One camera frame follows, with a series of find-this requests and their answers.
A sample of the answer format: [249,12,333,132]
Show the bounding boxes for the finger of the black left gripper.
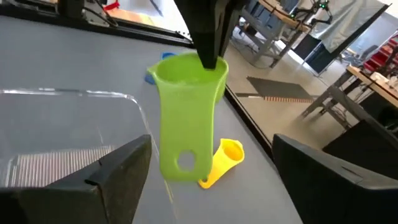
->
[173,0,231,70]
[218,0,248,59]

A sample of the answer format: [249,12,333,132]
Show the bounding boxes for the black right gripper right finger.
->
[271,133,398,224]

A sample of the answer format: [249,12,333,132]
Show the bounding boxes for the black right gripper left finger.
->
[0,134,152,224]

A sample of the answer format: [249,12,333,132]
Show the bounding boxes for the small blue measuring cup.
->
[144,52,178,86]

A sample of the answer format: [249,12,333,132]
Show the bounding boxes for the clear plastic basket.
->
[0,88,175,218]

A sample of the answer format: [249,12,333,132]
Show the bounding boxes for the lime green measuring cup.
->
[147,51,229,182]

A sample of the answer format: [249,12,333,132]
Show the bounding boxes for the yellow measuring cup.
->
[198,138,246,190]

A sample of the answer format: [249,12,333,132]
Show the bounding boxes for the wooden table gray legs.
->
[238,0,312,68]

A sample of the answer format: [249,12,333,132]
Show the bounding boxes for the black floor mat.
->
[246,76,315,101]

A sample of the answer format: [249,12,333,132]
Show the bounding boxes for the red object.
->
[103,1,121,11]

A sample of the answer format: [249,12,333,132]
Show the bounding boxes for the gray cloth cover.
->
[310,0,390,54]

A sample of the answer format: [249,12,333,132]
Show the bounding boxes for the red storage bins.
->
[363,34,398,74]

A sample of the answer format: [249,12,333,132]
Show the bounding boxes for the wooden workbench gray frame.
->
[300,64,398,150]

